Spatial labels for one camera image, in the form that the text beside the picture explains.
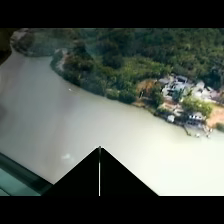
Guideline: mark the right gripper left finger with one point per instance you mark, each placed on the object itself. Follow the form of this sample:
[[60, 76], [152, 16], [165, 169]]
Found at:
[[81, 180]]

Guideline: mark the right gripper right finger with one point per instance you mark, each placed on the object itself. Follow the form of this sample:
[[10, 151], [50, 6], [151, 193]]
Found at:
[[120, 180]]

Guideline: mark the silver frame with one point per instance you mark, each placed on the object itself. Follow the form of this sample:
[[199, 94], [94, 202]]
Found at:
[[12, 185]]

